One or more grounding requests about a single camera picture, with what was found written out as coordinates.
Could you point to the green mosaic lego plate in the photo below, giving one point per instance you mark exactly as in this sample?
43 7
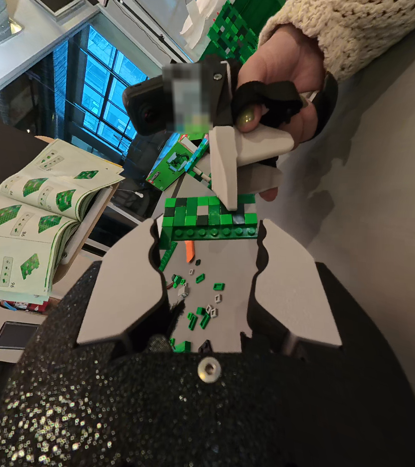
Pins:
193 215

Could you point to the person's right hand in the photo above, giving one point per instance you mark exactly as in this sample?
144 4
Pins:
284 58

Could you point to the crumpled white papers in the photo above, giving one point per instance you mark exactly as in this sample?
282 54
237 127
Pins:
200 22

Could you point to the green lego box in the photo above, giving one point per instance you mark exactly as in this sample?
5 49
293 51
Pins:
171 167

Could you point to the lego instruction booklet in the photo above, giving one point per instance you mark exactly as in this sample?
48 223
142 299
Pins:
21 226

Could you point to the long green lego plate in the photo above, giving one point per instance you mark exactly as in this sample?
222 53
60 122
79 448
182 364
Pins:
167 257

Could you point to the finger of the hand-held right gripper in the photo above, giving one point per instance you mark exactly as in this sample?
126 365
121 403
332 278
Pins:
224 164

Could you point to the orange brick separator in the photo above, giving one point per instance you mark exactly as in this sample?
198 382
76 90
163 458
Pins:
190 251

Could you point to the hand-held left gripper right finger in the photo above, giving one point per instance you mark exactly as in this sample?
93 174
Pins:
295 292

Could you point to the large window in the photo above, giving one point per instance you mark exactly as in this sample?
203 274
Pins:
101 84

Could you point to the lego pieces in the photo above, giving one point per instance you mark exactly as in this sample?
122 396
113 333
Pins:
204 319

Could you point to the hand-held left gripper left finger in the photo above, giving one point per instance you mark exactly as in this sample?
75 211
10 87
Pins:
120 292

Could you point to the lego creeper figure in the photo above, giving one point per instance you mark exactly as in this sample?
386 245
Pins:
229 40

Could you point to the white book stand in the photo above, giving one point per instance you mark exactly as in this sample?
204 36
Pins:
83 237

